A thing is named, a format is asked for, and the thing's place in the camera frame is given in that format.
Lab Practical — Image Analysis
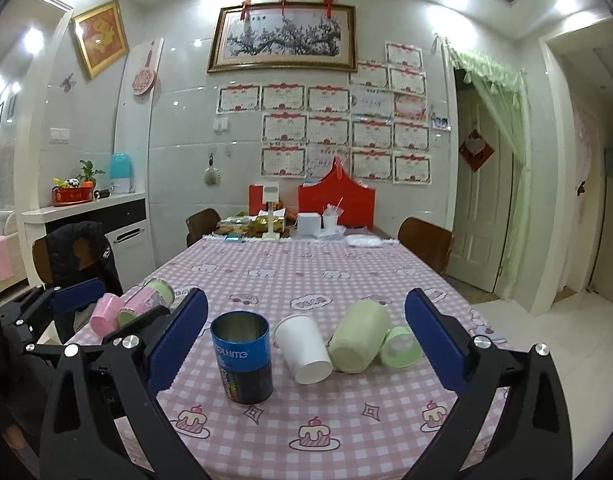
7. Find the large green fuzzy cup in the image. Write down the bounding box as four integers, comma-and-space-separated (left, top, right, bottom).
328, 299, 392, 374

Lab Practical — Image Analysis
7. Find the gold framed red picture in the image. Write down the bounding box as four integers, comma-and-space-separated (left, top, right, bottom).
71, 0, 128, 79

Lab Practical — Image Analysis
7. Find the plastic cup with straw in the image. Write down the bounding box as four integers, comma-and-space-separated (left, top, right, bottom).
322, 200, 343, 231

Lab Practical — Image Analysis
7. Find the white box on table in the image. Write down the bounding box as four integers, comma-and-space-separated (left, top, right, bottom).
297, 212, 322, 237

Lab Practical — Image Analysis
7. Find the white desk lamp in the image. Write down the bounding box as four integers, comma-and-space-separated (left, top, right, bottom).
262, 183, 279, 240

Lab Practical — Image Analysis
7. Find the white paper cup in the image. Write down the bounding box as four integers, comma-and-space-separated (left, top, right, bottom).
273, 314, 333, 386

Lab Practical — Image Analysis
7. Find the blue black metal cup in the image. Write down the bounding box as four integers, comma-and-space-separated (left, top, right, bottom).
210, 311, 274, 405

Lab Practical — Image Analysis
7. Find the brown chair left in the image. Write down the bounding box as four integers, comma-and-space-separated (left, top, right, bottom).
186, 208, 221, 247

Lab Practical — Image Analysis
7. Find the pink plastic cup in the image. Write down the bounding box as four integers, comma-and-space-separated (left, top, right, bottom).
88, 292, 124, 338

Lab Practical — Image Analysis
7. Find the framed blossom painting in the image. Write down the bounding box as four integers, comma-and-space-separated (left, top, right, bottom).
208, 0, 357, 73

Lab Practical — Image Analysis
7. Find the black jacket on chair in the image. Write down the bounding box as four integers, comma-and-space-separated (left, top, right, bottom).
45, 220, 124, 344

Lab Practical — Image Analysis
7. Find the white door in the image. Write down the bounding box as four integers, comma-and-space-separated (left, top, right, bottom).
448, 90, 514, 292

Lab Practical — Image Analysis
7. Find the pink green labelled can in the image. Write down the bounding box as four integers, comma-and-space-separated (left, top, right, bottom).
116, 278, 175, 327

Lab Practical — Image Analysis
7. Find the blue white humidifier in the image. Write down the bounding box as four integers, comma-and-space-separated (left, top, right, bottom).
109, 153, 133, 194

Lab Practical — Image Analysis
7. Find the potted green plant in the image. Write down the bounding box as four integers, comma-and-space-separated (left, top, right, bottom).
78, 159, 105, 188

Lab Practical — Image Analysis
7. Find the brown chair right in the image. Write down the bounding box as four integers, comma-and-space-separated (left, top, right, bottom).
398, 217, 454, 274

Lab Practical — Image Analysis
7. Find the small green plastic cup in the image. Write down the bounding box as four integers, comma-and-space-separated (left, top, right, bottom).
379, 325, 423, 370

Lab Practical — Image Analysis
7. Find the red gift box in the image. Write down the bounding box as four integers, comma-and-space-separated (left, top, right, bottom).
298, 156, 376, 228

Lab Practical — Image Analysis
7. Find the green door curtain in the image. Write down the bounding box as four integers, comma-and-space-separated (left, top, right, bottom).
443, 42, 531, 299

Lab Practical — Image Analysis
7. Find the white black sideboard cabinet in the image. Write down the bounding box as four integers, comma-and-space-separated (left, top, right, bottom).
21, 193, 154, 295

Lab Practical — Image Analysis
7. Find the brown chair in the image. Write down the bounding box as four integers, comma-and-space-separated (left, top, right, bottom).
398, 217, 454, 274
186, 208, 221, 247

